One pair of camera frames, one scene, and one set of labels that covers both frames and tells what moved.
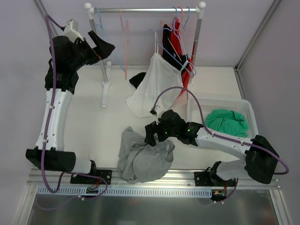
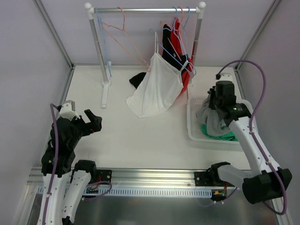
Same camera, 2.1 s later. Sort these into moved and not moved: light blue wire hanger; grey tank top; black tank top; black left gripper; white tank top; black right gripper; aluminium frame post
Moved: black left gripper; grey tank top; black right gripper; light blue wire hanger
Not moved: black tank top; white tank top; aluminium frame post
